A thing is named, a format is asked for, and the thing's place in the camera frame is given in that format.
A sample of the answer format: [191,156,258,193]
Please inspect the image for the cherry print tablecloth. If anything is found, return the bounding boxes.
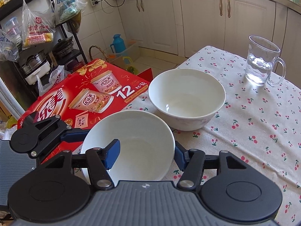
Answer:
[73,45,301,226]

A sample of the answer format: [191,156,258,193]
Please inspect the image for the white kitchen cabinets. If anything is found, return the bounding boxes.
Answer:
[116,0,300,85]

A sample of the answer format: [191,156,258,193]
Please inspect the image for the red milk tea carton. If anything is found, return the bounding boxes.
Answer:
[18,60,149,157]

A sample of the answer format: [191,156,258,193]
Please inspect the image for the black metal shelf rack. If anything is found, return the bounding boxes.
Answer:
[0,0,89,118]

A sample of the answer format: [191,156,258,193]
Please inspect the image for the teal thermos jug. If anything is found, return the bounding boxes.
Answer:
[110,34,126,54]

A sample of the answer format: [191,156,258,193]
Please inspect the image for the white bowl pink flowers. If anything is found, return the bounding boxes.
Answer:
[81,110,175,184]

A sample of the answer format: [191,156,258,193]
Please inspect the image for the white bowl floral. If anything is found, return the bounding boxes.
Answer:
[148,68,226,131]

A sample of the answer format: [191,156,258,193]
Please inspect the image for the plastic bag with snacks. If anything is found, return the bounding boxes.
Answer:
[21,0,56,50]

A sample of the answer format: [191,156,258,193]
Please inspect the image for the hanging bag with blue print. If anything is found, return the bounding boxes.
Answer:
[54,0,87,24]

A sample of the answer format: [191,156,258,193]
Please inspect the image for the glass mug with water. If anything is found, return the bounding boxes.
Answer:
[245,35,286,87]

